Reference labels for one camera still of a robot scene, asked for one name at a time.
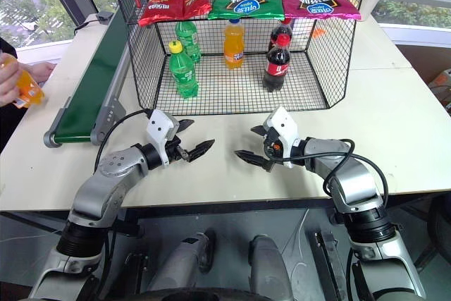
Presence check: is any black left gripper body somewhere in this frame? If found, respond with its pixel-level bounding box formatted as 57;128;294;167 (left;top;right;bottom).
165;130;192;166

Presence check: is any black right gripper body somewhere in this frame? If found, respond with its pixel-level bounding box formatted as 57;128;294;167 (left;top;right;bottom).
262;128;285;165

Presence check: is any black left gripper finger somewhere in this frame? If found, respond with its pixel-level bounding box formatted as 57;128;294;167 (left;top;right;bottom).
178;118;196;134
188;139;216;164

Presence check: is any green conveyor belt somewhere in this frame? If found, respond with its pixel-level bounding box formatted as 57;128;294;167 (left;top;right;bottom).
43;0;142;149

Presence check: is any person's bare hand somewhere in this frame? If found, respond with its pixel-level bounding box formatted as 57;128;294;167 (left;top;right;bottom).
25;61;58;85
0;61;24;106

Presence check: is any green soda bottle yellow cap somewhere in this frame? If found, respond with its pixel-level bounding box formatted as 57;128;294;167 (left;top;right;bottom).
168;40;199;99

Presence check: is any cola bottle red cap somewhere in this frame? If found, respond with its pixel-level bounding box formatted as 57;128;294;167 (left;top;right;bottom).
268;18;294;52
261;33;293;92

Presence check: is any orange soda bottle blue label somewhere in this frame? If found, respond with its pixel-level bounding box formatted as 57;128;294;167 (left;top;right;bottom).
223;18;246;70

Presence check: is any grey rounded leg housing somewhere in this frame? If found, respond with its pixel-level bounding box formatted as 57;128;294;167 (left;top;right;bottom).
247;233;295;301
147;228;218;294

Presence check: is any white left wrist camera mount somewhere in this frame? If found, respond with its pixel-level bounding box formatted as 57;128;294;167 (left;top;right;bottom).
145;109;181;168

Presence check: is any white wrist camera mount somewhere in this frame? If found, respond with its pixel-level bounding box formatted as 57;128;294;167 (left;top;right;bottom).
145;109;181;168
263;106;302;170

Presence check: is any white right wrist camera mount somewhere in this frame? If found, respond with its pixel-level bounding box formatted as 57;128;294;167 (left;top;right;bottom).
263;106;302;170

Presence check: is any black wire rack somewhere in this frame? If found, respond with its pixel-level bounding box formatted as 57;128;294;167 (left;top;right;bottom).
105;0;375;117

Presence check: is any black table frame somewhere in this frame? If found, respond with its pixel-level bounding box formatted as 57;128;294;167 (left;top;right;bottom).
0;193;451;242

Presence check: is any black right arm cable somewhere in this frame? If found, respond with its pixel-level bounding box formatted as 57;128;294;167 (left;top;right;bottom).
304;137;390;209

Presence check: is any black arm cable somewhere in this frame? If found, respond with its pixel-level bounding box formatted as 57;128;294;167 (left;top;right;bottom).
304;137;390;209
94;108;156;175

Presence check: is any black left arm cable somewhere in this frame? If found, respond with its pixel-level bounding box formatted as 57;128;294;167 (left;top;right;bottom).
94;108;156;175

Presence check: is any black adapter cable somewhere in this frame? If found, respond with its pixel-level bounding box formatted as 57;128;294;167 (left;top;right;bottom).
73;20;100;37

